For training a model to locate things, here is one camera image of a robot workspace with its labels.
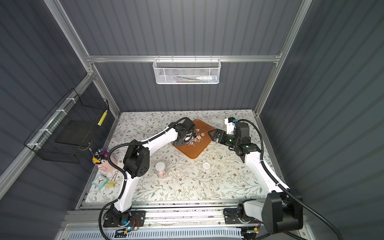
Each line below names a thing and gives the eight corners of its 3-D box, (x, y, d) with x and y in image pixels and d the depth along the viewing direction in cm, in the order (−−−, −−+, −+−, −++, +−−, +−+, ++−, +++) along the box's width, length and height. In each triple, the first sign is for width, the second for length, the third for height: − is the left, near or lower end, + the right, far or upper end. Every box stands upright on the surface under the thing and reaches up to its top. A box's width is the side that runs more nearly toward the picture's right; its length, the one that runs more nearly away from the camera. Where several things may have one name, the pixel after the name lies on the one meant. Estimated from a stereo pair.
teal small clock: (94, 184, 87) (91, 182, 85) (102, 175, 90) (100, 173, 88) (101, 189, 85) (99, 188, 83) (110, 180, 88) (108, 178, 86)
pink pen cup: (101, 170, 92) (88, 159, 81) (111, 158, 98) (100, 146, 86) (111, 175, 90) (99, 164, 79) (121, 162, 96) (111, 151, 85)
